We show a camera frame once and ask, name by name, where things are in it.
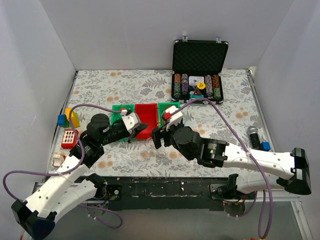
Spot wire bundle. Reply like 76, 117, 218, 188
159, 105, 176, 126

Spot white wire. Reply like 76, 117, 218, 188
138, 137, 168, 159

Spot black wire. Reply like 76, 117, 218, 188
110, 104, 134, 126

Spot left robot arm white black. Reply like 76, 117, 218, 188
11, 112, 148, 240

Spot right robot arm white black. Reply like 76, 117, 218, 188
151, 124, 312, 199

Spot red bin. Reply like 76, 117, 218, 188
134, 103, 159, 140

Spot left green bin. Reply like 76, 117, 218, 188
110, 104, 133, 142

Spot green bin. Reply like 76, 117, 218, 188
110, 104, 133, 142
157, 102, 181, 128

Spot right green bin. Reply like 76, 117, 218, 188
157, 102, 181, 128

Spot red white toy block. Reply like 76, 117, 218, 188
61, 129, 78, 149

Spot stacked toy bricks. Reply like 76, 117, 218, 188
57, 107, 80, 129

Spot small red white toy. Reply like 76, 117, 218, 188
52, 154, 66, 167

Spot black poker chip case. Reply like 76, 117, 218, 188
171, 36, 229, 105

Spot black microphone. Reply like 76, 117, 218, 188
247, 125, 263, 151

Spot blue toy brick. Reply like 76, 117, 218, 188
261, 141, 271, 152

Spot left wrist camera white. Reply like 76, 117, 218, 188
120, 108, 142, 134

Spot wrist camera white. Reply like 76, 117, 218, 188
163, 105, 183, 132
120, 108, 142, 134

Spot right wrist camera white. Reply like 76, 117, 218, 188
163, 105, 183, 132

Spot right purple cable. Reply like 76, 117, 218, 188
169, 97, 273, 240

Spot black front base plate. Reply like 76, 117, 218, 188
77, 176, 258, 212

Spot aluminium frame rail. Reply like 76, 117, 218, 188
29, 181, 301, 203

